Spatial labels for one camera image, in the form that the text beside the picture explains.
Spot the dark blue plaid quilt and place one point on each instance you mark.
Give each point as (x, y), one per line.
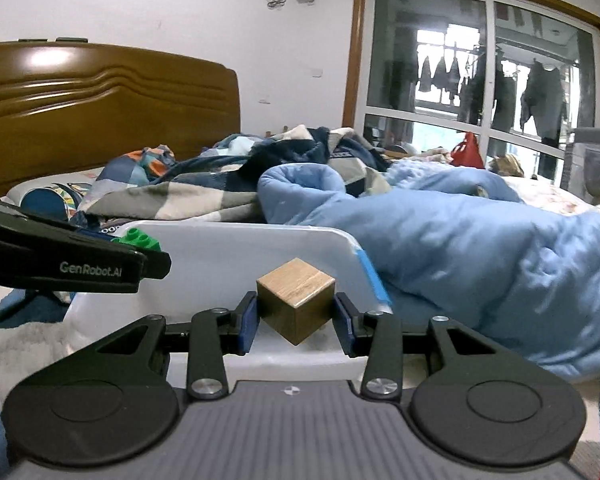
(205, 180)

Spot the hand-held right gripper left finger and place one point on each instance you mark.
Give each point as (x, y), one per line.
(247, 325)

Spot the light blue blanket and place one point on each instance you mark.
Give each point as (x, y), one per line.
(455, 260)

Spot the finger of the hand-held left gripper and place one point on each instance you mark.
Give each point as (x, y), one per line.
(40, 220)
(155, 265)

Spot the colourful patterned pillow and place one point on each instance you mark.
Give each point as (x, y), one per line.
(55, 200)

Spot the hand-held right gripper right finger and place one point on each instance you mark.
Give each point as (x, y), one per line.
(344, 327)

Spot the white plastic container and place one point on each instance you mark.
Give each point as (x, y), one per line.
(205, 255)

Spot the grey storage box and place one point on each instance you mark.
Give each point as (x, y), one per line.
(595, 165)

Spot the red bag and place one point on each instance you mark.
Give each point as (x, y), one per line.
(467, 152)

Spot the white wall socket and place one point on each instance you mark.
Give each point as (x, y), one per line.
(318, 72)

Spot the wooden headboard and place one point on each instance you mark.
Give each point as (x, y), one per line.
(105, 110)

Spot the wooden cube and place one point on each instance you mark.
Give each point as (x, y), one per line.
(295, 295)

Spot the wooden framed sliding window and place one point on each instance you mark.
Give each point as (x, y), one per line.
(480, 60)

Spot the row of hanging clothes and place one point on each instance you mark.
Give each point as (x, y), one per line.
(500, 85)

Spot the green toy brick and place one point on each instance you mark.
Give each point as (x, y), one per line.
(137, 240)

